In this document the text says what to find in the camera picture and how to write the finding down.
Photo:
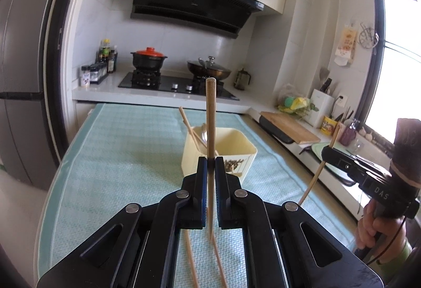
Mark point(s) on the wooden cutting board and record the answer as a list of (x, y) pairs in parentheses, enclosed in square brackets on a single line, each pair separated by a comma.
[(289, 127)]

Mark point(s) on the glass french press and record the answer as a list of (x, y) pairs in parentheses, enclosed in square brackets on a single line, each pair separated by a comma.
[(242, 79)]

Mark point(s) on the hanging wall calendar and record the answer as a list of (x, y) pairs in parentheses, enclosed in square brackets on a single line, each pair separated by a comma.
[(346, 44)]

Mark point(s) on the white knife block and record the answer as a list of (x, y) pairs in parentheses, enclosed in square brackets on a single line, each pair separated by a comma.
[(322, 108)]

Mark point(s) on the row of spice jars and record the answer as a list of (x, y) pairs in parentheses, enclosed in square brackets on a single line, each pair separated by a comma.
[(93, 76)]

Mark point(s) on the dark wok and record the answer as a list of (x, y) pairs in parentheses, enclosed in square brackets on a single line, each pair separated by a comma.
[(213, 72)]

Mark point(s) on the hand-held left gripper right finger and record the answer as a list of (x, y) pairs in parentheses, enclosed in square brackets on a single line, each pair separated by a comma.
[(220, 182)]

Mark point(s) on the black tray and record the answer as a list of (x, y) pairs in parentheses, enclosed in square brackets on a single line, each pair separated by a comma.
[(273, 132)]

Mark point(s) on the cream plastic utensil holder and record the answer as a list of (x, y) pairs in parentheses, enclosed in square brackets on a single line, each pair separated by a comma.
[(238, 150)]

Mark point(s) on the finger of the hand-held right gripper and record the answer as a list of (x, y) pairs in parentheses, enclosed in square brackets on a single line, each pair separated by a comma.
[(338, 161)]

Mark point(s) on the person's right hand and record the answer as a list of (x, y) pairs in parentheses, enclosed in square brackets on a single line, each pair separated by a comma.
[(388, 235)]

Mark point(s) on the grey spatula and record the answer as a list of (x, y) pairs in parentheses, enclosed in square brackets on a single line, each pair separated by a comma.
[(324, 73)]

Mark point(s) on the metal spoon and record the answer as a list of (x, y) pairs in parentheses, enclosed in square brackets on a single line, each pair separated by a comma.
[(204, 136)]

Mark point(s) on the dark sauce bottle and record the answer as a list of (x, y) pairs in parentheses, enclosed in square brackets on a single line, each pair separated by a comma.
[(112, 61)]

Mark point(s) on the orange pot lid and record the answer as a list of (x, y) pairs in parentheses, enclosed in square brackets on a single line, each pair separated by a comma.
[(149, 52)]

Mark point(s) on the glass wok lid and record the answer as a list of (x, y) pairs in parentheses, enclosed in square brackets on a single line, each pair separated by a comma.
[(209, 61)]

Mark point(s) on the person's right forearm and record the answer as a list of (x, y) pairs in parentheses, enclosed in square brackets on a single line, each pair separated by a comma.
[(403, 258)]

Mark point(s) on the black range hood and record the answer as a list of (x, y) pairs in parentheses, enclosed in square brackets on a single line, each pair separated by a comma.
[(190, 5)]

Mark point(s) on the teal woven table mat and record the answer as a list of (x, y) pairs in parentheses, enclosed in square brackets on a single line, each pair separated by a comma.
[(115, 159)]

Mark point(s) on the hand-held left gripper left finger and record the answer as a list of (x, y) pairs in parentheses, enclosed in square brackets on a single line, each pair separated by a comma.
[(202, 182)]

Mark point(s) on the black gas stove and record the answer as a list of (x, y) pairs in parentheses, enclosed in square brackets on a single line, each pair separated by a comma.
[(177, 85)]

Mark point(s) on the pink utensil cup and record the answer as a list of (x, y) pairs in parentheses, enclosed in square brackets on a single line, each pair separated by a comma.
[(340, 132)]

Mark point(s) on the window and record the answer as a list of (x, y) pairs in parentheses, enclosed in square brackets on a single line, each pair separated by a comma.
[(401, 61)]

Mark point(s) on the wooden chopstick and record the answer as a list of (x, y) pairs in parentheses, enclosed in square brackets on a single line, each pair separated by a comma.
[(210, 117), (219, 261), (186, 118), (315, 179), (197, 140), (191, 258)]

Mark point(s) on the yellow can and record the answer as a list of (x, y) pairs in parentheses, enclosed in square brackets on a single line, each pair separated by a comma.
[(329, 125)]

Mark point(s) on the black clay pot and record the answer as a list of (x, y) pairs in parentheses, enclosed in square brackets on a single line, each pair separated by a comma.
[(148, 62)]

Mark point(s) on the purple soap dispenser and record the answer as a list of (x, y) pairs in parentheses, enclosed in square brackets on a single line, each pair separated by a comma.
[(350, 135)]

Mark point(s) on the grey refrigerator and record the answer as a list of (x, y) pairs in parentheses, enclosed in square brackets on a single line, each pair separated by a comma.
[(26, 61)]

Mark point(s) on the white wall outlet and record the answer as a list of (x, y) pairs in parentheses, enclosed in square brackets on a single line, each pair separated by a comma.
[(341, 100)]

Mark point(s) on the green label oil bottle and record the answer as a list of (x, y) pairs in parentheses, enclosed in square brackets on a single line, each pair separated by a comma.
[(104, 51)]

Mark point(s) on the yellow green sponges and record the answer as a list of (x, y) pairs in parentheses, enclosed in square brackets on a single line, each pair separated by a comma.
[(296, 104)]

